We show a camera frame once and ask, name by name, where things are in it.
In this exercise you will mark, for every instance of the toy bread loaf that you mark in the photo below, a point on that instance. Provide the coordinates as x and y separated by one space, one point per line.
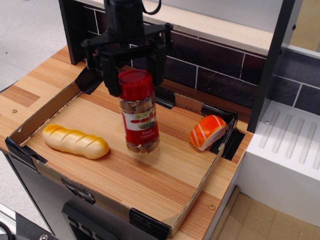
75 142

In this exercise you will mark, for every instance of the wooden shelf board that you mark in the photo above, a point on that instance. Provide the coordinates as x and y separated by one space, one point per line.
208 28

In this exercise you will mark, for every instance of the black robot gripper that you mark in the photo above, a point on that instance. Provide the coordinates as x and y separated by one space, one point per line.
126 27

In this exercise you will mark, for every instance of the black vertical post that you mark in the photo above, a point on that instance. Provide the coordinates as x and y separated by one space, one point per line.
261 100

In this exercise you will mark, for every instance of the basil leaves bottle red lid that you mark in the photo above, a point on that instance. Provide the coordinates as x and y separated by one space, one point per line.
137 102

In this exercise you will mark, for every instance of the toy salmon nigiri sushi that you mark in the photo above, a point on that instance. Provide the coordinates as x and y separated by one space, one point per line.
207 131

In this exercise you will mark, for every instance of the brass screw front right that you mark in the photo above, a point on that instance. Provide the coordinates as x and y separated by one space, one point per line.
212 207

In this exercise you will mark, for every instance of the white toy sink unit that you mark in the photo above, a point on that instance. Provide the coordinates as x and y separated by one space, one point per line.
281 166

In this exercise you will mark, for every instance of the black left side panel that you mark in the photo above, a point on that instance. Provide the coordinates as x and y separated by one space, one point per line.
75 28

